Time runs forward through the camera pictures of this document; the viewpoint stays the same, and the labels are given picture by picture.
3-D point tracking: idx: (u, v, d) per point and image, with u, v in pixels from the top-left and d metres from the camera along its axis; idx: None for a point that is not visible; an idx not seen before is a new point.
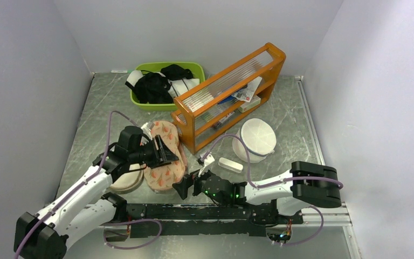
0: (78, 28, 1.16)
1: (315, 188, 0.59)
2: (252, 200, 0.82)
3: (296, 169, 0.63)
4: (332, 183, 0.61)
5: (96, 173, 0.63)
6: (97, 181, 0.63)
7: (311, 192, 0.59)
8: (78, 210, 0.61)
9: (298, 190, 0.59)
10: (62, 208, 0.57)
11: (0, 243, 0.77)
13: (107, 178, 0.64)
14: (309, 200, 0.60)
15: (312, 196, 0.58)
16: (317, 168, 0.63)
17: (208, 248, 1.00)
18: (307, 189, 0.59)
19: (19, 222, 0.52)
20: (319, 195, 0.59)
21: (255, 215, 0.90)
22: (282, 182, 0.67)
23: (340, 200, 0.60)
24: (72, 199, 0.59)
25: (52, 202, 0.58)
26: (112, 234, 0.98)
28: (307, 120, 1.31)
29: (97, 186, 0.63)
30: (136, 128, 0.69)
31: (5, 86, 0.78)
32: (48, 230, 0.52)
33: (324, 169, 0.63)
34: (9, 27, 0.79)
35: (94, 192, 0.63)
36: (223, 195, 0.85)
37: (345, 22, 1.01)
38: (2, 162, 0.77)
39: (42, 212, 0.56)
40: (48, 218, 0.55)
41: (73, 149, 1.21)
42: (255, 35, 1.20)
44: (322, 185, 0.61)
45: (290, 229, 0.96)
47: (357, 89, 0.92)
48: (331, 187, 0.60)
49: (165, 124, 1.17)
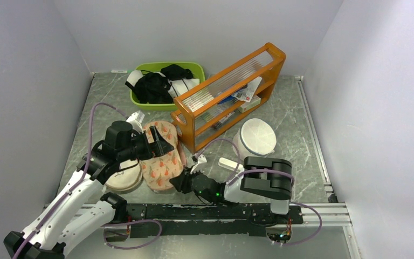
0: (78, 28, 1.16)
1: (260, 182, 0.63)
2: (229, 198, 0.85)
3: (246, 164, 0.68)
4: (280, 175, 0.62)
5: (78, 182, 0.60)
6: (82, 189, 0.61)
7: (254, 183, 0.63)
8: (68, 219, 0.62)
9: (244, 183, 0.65)
10: (46, 224, 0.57)
11: None
13: (92, 184, 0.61)
14: (256, 191, 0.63)
15: (255, 188, 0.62)
16: (266, 161, 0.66)
17: (208, 248, 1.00)
18: (249, 182, 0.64)
19: (4, 243, 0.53)
20: (263, 187, 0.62)
21: (255, 215, 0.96)
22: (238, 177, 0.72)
23: (290, 192, 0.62)
24: (57, 212, 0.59)
25: (36, 218, 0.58)
26: (112, 234, 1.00)
28: (307, 120, 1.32)
29: (82, 193, 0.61)
30: (124, 124, 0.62)
31: (6, 86, 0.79)
32: (33, 250, 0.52)
33: (272, 162, 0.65)
34: (9, 27, 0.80)
35: (80, 200, 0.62)
36: (209, 194, 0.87)
37: (345, 21, 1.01)
38: (2, 161, 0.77)
39: (27, 231, 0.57)
40: (34, 236, 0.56)
41: (73, 149, 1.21)
42: (255, 35, 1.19)
44: (271, 178, 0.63)
45: (289, 229, 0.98)
47: (356, 89, 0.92)
48: (283, 181, 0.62)
49: (164, 124, 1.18)
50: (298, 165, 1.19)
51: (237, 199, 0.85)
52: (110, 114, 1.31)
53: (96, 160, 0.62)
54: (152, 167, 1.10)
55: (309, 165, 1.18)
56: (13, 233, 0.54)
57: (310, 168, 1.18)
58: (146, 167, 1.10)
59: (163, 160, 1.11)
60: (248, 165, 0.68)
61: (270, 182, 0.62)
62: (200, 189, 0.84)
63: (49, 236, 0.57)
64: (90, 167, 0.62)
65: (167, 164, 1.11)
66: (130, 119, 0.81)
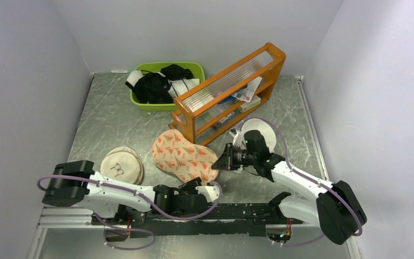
0: (78, 29, 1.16)
1: (337, 211, 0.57)
2: (279, 181, 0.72)
3: (339, 188, 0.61)
4: (353, 223, 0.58)
5: (147, 200, 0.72)
6: (140, 200, 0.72)
7: (332, 210, 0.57)
8: (108, 200, 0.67)
9: (324, 199, 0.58)
10: (104, 189, 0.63)
11: None
13: (144, 206, 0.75)
14: (323, 215, 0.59)
15: (329, 212, 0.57)
16: (356, 204, 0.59)
17: (208, 249, 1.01)
18: (331, 203, 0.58)
19: (85, 163, 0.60)
20: (335, 217, 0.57)
21: (255, 214, 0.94)
22: (318, 183, 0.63)
23: (346, 240, 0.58)
24: (116, 192, 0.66)
25: (106, 177, 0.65)
26: (112, 234, 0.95)
28: (307, 120, 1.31)
29: (135, 202, 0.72)
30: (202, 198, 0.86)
31: (6, 87, 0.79)
32: (78, 191, 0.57)
33: (358, 211, 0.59)
34: (9, 27, 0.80)
35: (127, 201, 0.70)
36: (254, 149, 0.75)
37: (345, 21, 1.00)
38: (3, 161, 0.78)
39: (96, 175, 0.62)
40: (93, 184, 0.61)
41: (73, 149, 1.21)
42: (254, 35, 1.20)
44: (348, 218, 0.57)
45: (289, 229, 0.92)
47: (356, 89, 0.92)
48: (351, 229, 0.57)
49: (166, 134, 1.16)
50: (298, 165, 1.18)
51: (281, 183, 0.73)
52: (110, 114, 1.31)
53: (166, 199, 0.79)
54: (190, 172, 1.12)
55: (309, 165, 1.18)
56: (90, 168, 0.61)
57: (310, 167, 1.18)
58: (186, 177, 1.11)
59: (195, 159, 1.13)
60: (339, 190, 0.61)
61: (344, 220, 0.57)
62: (245, 138, 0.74)
63: (92, 195, 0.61)
64: (157, 202, 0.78)
65: (200, 159, 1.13)
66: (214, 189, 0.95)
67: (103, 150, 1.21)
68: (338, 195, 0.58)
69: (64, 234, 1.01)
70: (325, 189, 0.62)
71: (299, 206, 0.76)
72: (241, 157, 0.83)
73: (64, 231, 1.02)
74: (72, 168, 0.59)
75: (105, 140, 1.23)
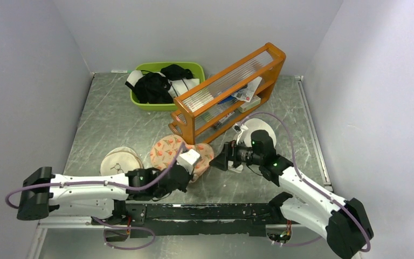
0: (77, 28, 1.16)
1: (349, 230, 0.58)
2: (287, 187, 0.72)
3: (352, 208, 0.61)
4: (362, 241, 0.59)
5: (119, 186, 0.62)
6: (115, 189, 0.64)
7: (344, 229, 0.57)
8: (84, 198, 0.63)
9: (337, 217, 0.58)
10: (69, 188, 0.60)
11: None
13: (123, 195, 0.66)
14: (333, 231, 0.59)
15: (340, 231, 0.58)
16: (365, 223, 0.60)
17: (208, 249, 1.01)
18: (344, 222, 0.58)
19: (40, 170, 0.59)
20: (347, 237, 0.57)
21: (255, 214, 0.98)
22: (330, 199, 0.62)
23: (353, 256, 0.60)
24: (84, 188, 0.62)
25: (69, 177, 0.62)
26: (112, 234, 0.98)
28: (307, 120, 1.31)
29: (111, 193, 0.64)
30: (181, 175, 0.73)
31: (6, 87, 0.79)
32: (42, 196, 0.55)
33: (367, 230, 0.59)
34: (9, 27, 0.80)
35: (103, 195, 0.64)
36: (261, 150, 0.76)
37: (345, 21, 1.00)
38: (2, 162, 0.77)
39: (59, 178, 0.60)
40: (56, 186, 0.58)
41: (73, 149, 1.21)
42: (254, 35, 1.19)
44: (358, 236, 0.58)
45: (289, 229, 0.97)
47: (356, 89, 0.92)
48: (357, 245, 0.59)
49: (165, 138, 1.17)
50: (298, 165, 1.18)
51: (286, 188, 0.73)
52: (110, 114, 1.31)
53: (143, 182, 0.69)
54: None
55: (309, 165, 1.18)
56: (50, 172, 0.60)
57: (310, 168, 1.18)
58: None
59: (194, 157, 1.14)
60: (352, 209, 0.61)
61: (354, 239, 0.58)
62: (253, 139, 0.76)
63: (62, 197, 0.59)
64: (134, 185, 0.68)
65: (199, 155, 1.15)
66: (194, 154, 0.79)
67: (103, 150, 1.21)
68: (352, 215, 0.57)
69: (64, 234, 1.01)
70: (338, 206, 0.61)
71: (302, 213, 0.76)
72: (245, 155, 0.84)
73: (64, 231, 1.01)
74: (33, 178, 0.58)
75: (105, 140, 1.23)
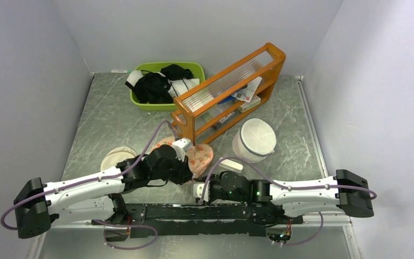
0: (77, 28, 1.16)
1: (360, 199, 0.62)
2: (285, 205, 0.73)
3: (344, 177, 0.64)
4: (365, 193, 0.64)
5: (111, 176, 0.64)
6: (110, 183, 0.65)
7: (356, 201, 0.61)
8: (82, 198, 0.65)
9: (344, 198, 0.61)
10: (65, 192, 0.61)
11: None
13: (119, 185, 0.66)
14: (349, 209, 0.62)
15: (355, 206, 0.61)
16: (357, 179, 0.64)
17: (208, 249, 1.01)
18: (349, 197, 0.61)
19: (27, 184, 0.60)
20: (366, 206, 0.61)
21: (255, 215, 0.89)
22: (325, 187, 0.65)
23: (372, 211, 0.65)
24: (79, 188, 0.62)
25: (61, 182, 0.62)
26: (112, 234, 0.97)
28: (307, 120, 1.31)
29: (107, 187, 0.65)
30: (170, 151, 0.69)
31: (6, 86, 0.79)
32: (41, 206, 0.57)
33: (361, 181, 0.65)
34: (9, 27, 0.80)
35: (100, 191, 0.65)
36: (241, 193, 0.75)
37: (345, 21, 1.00)
38: (2, 161, 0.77)
39: (50, 185, 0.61)
40: (52, 193, 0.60)
41: (73, 149, 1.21)
42: (254, 35, 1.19)
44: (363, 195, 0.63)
45: (289, 229, 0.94)
47: (356, 89, 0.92)
48: (367, 199, 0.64)
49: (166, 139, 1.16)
50: (298, 165, 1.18)
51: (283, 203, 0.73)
52: (110, 114, 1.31)
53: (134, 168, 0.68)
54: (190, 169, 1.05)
55: (309, 165, 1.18)
56: (40, 182, 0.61)
57: (310, 168, 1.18)
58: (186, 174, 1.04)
59: (193, 157, 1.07)
60: (343, 180, 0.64)
61: (364, 200, 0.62)
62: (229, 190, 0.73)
63: (61, 202, 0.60)
64: (127, 174, 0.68)
65: (198, 156, 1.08)
66: (184, 140, 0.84)
67: (103, 150, 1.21)
68: (354, 187, 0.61)
69: (64, 234, 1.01)
70: (335, 189, 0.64)
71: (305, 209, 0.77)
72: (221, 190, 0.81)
73: (64, 231, 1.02)
74: (25, 193, 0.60)
75: (105, 140, 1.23)
